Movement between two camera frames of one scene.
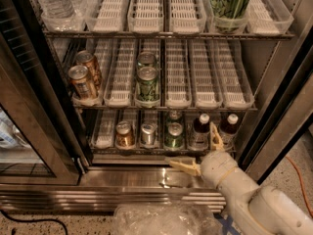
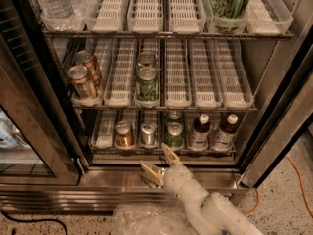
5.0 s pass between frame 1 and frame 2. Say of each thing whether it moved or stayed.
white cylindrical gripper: moved
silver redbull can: stayed
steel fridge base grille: stayed
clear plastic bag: stayed
